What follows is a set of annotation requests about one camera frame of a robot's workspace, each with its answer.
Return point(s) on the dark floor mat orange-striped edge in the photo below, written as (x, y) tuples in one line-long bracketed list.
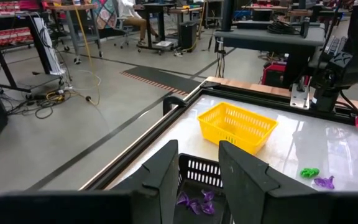
[(163, 79)]

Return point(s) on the grey desk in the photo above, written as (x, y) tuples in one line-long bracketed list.
[(259, 39)]

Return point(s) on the black gantry post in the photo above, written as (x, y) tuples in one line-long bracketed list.
[(228, 15)]

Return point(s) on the red box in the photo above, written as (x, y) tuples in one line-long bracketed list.
[(273, 74)]

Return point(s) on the wooden top table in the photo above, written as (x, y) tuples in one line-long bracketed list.
[(70, 7)]

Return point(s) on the black bin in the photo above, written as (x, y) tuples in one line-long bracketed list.
[(188, 35)]

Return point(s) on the office chair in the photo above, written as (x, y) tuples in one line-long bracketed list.
[(121, 29)]

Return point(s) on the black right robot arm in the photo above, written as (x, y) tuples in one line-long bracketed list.
[(337, 71)]

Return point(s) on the colourful patchwork quilt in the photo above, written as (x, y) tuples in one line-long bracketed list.
[(104, 14)]

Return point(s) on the black frame clamp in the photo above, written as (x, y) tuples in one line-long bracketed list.
[(169, 102)]

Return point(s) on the black plastic basket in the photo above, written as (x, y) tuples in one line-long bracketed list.
[(197, 156)]

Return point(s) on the black standing desk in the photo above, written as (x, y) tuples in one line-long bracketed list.
[(161, 28)]

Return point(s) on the person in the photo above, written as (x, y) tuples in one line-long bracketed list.
[(126, 9)]

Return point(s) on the white leaning panel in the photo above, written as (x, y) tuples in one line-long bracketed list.
[(47, 43)]

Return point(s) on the yellow plastic basket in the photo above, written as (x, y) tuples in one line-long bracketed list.
[(253, 141)]

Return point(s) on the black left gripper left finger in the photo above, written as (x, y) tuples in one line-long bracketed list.
[(163, 174)]

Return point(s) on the black frame table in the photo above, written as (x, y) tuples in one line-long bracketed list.
[(2, 59)]

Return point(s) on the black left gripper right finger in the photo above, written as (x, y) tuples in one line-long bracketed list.
[(244, 180)]

